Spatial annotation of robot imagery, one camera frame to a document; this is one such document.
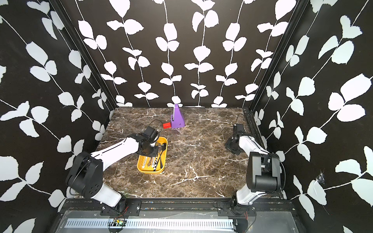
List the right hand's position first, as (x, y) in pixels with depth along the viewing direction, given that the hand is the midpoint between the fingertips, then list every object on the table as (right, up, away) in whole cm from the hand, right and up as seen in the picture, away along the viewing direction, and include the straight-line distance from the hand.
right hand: (227, 144), depth 94 cm
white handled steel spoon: (-49, -10, -8) cm, 51 cm away
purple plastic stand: (-34, +17, +9) cm, 39 cm away
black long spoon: (-43, -1, +2) cm, 43 cm away
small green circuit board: (-60, -35, -23) cm, 73 cm away
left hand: (-47, -3, -5) cm, 47 cm away
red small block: (-43, +12, +17) cm, 47 cm away
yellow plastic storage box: (-54, -13, -6) cm, 56 cm away
